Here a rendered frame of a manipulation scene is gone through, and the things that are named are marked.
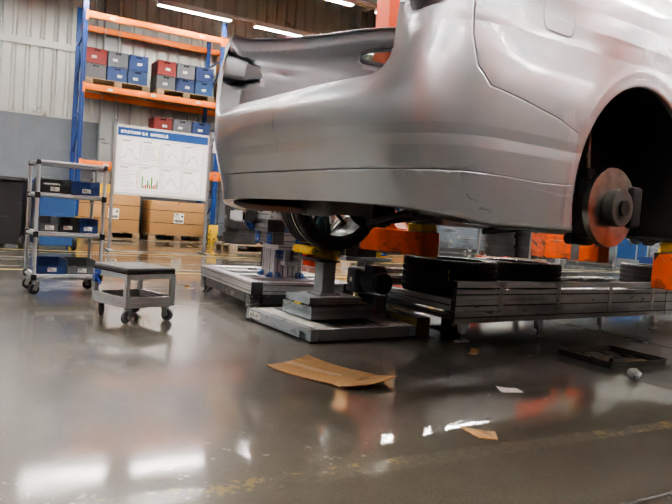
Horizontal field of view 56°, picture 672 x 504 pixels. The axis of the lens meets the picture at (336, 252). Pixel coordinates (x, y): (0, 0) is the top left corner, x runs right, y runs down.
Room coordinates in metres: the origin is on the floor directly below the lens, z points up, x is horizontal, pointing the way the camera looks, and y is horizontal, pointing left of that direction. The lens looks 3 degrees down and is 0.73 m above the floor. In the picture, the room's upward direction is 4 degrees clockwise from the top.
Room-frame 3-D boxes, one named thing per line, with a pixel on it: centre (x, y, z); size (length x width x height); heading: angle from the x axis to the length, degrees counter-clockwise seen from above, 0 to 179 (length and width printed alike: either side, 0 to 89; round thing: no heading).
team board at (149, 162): (9.79, 2.74, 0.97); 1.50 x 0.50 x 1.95; 119
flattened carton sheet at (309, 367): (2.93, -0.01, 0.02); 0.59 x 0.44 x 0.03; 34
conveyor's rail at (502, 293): (4.68, -1.78, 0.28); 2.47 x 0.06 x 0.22; 124
